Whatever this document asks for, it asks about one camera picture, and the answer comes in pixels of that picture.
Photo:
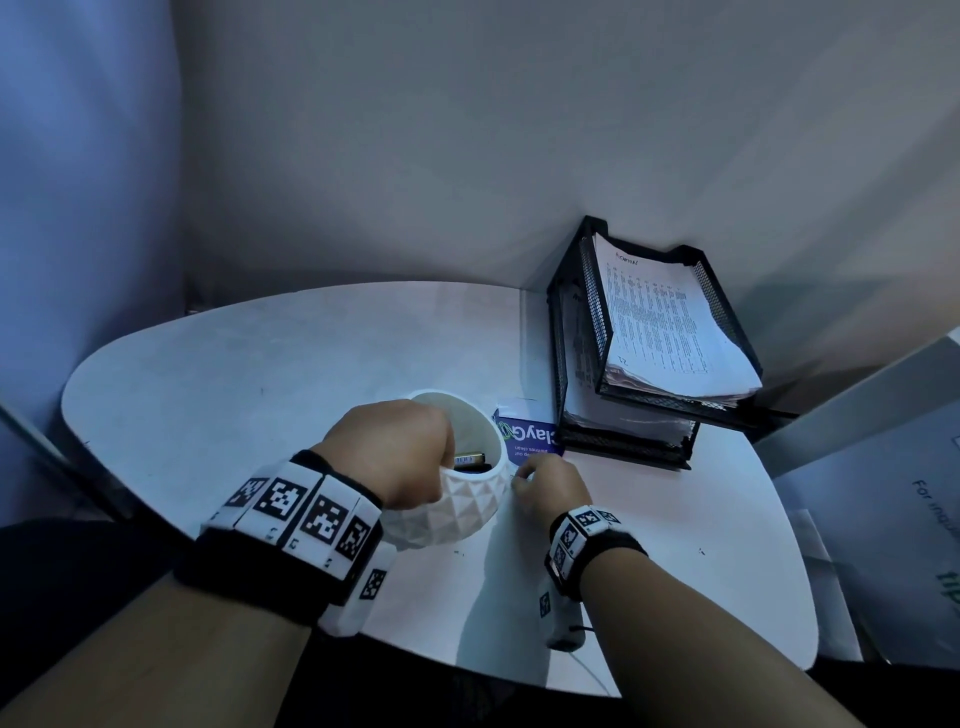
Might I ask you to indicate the person's right hand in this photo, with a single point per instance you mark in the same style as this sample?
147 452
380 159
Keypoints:
551 491

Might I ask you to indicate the person's left hand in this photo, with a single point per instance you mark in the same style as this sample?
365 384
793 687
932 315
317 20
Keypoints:
390 450

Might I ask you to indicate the white faceted cup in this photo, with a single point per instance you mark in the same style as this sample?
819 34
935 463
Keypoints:
465 510

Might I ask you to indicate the thin bundle printed sheets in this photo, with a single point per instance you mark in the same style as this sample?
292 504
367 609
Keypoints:
630 424

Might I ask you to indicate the neat stack of papers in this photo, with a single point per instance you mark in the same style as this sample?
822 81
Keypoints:
667 322

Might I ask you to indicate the person's right forearm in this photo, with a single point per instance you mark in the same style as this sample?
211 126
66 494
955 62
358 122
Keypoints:
697 652

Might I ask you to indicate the person's left forearm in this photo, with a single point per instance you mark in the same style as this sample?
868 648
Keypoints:
150 660

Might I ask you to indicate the person's black trousers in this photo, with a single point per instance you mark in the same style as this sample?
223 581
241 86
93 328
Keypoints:
435 697

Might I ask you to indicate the right black marker wristband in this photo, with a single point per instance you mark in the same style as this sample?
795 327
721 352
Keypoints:
592 547

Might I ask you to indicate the black marker wristband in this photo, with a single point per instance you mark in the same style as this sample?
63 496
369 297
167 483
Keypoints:
277 555
592 547

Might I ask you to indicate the black mesh paper tray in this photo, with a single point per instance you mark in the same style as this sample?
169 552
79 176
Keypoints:
559 337

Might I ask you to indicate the left black marker wristband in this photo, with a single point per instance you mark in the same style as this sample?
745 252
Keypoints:
277 555

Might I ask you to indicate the white box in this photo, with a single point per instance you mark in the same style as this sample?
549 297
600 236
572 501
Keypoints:
855 405

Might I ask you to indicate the large printed notice poster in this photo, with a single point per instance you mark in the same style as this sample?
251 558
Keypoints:
885 555

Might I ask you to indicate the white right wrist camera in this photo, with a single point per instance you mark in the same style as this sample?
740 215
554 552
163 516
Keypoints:
559 622

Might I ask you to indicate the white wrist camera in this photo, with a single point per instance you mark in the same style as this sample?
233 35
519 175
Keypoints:
559 622
360 592

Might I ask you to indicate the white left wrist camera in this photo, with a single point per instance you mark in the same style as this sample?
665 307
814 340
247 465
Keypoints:
360 592

